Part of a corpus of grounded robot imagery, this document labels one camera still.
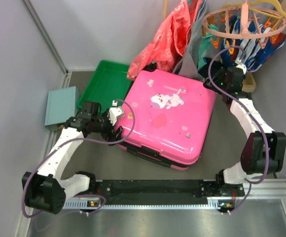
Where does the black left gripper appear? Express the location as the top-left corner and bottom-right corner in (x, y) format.
(92, 108), (124, 145)

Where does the pink hard-shell suitcase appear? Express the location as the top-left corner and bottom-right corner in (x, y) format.
(115, 70), (216, 170)

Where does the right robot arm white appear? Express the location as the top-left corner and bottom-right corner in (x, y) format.
(203, 67), (286, 196)

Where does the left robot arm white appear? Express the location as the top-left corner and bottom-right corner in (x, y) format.
(21, 100), (125, 218)

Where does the dark navy folded garment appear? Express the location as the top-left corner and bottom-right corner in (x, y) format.
(198, 57), (227, 79)

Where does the grey hanging garment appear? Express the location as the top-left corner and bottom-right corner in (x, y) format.
(172, 0), (208, 81)

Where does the teal green garment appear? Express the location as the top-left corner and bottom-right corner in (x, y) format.
(197, 33), (213, 71)

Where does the blue white patterned garment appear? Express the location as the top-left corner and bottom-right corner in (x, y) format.
(219, 14), (286, 74)

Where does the pink round clip hanger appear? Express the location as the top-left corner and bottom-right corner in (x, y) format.
(203, 0), (286, 48)

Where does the green plastic tray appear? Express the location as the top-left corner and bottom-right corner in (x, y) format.
(77, 60), (133, 111)

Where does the coral pink patterned garment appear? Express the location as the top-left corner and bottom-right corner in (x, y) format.
(127, 0), (206, 80)

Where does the light blue metal box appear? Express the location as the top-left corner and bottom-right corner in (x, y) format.
(44, 86), (80, 132)

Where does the yellow clothes hanger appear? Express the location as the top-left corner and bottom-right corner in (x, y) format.
(222, 0), (286, 19)

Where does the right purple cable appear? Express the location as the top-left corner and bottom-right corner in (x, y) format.
(208, 45), (269, 215)

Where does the purple cable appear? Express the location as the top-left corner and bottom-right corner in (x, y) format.
(21, 99), (136, 219)
(208, 45), (269, 215)

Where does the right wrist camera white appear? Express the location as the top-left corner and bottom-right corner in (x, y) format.
(235, 58), (248, 75)

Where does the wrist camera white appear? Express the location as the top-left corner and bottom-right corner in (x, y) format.
(108, 100), (125, 126)
(235, 58), (248, 75)

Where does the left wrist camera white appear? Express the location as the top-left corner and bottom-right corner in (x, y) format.
(108, 100), (125, 126)

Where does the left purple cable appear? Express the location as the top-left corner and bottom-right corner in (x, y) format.
(21, 99), (136, 219)

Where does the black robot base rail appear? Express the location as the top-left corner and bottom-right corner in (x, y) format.
(91, 180), (245, 204)

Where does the slotted grey cable duct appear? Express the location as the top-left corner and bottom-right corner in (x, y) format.
(63, 197), (235, 211)

